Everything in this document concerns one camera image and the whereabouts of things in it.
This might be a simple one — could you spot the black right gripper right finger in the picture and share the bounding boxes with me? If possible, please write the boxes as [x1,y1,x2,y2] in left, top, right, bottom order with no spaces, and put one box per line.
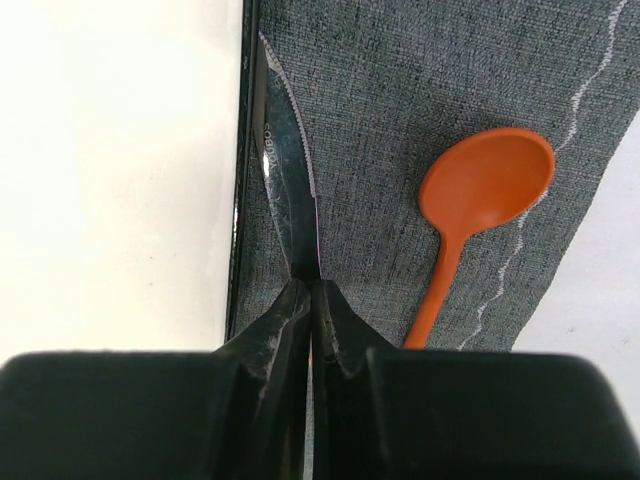
[312,281,639,479]

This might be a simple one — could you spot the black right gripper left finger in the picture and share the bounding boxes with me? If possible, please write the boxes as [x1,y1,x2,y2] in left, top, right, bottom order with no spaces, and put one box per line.
[1,280,311,479]

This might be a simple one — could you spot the orange plastic spoon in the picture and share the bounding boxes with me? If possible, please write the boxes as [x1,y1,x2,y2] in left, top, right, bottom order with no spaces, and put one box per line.
[404,127,555,349]

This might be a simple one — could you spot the silver table knife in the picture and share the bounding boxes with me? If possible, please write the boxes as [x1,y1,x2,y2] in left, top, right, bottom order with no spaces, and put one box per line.
[252,33,321,282]

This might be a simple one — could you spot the white rectangular plate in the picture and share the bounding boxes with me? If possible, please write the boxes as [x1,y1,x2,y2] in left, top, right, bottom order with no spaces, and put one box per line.
[1,1,243,359]

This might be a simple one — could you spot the grey cloth placemat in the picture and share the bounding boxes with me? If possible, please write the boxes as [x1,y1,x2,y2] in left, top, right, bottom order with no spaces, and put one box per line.
[227,0,640,351]

